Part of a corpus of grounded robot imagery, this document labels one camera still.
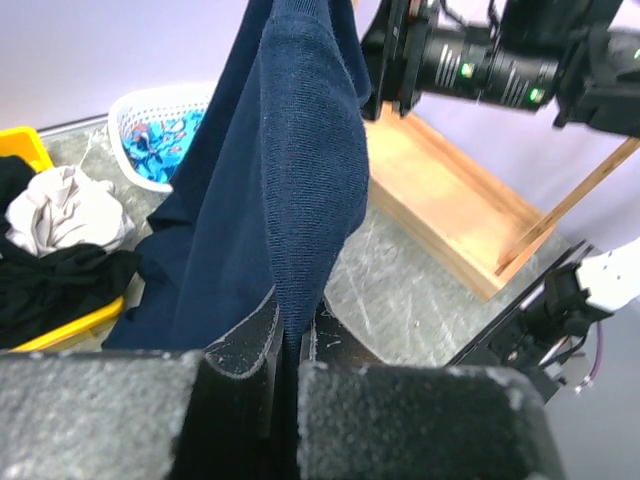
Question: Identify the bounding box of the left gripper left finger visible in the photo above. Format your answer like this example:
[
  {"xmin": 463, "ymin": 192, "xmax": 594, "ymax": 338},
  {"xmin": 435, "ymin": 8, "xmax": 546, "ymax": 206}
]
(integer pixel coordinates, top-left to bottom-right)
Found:
[{"xmin": 1, "ymin": 297, "xmax": 282, "ymax": 479}]

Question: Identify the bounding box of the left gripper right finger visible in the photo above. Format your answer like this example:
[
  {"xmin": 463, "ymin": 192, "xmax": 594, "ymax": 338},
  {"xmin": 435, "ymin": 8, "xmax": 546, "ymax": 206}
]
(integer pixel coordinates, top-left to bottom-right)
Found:
[{"xmin": 297, "ymin": 304, "xmax": 566, "ymax": 479}]

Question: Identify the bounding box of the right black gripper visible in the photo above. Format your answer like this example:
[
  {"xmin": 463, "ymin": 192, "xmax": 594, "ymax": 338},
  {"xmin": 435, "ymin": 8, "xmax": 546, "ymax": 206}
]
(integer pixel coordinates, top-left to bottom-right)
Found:
[{"xmin": 361, "ymin": 1, "xmax": 495, "ymax": 120}]

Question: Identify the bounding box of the navy blue t shirt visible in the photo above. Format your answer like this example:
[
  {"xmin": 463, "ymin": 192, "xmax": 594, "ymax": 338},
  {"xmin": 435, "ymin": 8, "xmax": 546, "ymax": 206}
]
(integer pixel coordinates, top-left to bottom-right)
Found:
[{"xmin": 102, "ymin": 0, "xmax": 372, "ymax": 480}]

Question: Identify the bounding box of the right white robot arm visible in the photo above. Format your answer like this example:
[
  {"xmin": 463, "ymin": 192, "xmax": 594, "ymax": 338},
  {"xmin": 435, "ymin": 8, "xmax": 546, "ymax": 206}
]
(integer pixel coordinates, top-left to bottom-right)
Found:
[{"xmin": 361, "ymin": 1, "xmax": 639, "ymax": 392}]

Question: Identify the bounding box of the wooden clothes rack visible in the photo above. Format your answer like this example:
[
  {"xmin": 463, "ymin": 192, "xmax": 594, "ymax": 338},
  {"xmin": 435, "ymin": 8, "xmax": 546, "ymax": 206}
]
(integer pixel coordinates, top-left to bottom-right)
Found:
[{"xmin": 365, "ymin": 106, "xmax": 639, "ymax": 301}]

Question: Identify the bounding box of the black garment with blue print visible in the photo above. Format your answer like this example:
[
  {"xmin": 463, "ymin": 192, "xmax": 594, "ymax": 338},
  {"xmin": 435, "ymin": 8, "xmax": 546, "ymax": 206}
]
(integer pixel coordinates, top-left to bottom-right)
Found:
[{"xmin": 1, "ymin": 156, "xmax": 140, "ymax": 349}]

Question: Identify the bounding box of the white crumpled garment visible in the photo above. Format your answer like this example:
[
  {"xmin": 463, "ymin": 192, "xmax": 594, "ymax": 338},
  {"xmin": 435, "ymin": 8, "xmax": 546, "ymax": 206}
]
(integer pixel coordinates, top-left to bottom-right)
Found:
[{"xmin": 5, "ymin": 166, "xmax": 136, "ymax": 257}]

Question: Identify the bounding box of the white plastic basket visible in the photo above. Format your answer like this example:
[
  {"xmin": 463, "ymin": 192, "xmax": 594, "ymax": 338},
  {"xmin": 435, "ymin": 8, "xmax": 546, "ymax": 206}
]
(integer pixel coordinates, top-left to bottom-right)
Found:
[{"xmin": 107, "ymin": 82, "xmax": 215, "ymax": 193}]

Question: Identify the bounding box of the blue shark print cloth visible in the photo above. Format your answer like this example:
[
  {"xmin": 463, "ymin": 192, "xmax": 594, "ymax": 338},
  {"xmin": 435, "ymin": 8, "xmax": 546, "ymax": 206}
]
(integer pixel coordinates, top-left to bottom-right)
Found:
[{"xmin": 122, "ymin": 110, "xmax": 204, "ymax": 184}]

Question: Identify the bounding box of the yellow plastic bin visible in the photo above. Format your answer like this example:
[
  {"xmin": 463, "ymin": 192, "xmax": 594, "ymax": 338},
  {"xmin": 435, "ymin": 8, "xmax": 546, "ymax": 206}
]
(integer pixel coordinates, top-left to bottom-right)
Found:
[{"xmin": 1, "ymin": 127, "xmax": 125, "ymax": 352}]

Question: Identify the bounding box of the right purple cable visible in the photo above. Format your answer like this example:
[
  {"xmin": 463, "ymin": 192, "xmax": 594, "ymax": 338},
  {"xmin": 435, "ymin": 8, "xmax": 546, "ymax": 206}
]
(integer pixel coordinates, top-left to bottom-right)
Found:
[{"xmin": 574, "ymin": 322, "xmax": 606, "ymax": 396}]

